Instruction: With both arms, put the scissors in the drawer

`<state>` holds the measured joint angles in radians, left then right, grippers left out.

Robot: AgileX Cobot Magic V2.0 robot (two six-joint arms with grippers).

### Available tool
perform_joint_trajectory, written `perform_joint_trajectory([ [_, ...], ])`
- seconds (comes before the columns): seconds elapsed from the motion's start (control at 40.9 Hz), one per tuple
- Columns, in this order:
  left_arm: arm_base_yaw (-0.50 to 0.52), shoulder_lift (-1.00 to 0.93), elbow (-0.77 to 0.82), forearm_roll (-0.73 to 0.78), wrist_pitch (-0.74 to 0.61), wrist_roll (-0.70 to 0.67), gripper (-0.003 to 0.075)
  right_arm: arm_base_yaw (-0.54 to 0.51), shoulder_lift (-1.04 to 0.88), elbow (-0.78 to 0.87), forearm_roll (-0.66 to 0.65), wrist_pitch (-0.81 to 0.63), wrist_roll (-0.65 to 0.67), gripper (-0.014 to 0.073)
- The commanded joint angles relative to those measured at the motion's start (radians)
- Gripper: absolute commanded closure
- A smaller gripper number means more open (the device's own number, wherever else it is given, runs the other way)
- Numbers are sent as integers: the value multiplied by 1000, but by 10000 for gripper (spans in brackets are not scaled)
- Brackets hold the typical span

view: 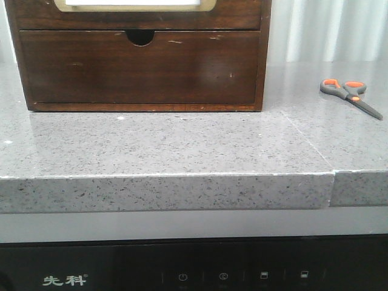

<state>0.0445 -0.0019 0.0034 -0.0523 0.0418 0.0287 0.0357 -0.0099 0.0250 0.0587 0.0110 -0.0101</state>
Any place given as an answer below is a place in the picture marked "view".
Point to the grey and orange scissors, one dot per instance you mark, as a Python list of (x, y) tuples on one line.
[(349, 91)]

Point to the dark wooden drawer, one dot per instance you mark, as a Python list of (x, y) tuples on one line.
[(174, 67), (44, 15)]

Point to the dark wooden drawer cabinet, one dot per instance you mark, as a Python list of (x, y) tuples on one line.
[(143, 37)]

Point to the black appliance control panel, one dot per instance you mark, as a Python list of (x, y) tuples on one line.
[(337, 262)]

